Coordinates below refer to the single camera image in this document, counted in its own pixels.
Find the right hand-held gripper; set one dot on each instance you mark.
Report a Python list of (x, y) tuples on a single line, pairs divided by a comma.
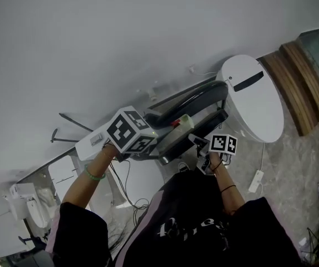
[(222, 144)]

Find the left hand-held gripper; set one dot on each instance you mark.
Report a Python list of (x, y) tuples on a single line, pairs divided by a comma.
[(124, 131)]

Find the black folding chair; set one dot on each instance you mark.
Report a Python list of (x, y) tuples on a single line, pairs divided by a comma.
[(192, 101)]

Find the person's right forearm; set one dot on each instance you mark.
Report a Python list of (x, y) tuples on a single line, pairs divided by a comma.
[(227, 186)]

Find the person's left forearm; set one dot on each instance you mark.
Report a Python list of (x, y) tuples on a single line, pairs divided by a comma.
[(88, 178)]

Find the pale green box red tag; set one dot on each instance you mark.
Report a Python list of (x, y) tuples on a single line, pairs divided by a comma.
[(185, 120)]

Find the person's black white shoe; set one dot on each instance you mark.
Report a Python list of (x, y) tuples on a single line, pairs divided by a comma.
[(183, 167)]

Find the white power strip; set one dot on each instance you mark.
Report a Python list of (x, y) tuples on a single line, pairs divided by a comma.
[(256, 181)]

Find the small white toilet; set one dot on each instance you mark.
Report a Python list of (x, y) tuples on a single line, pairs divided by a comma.
[(34, 204)]

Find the white wall pipe fitting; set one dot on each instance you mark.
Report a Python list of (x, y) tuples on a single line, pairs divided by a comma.
[(152, 94)]

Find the black wall bracket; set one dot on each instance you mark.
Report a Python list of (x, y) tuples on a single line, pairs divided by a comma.
[(70, 126)]

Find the brown wooden door frame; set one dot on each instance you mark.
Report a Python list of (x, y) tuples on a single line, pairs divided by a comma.
[(298, 88)]

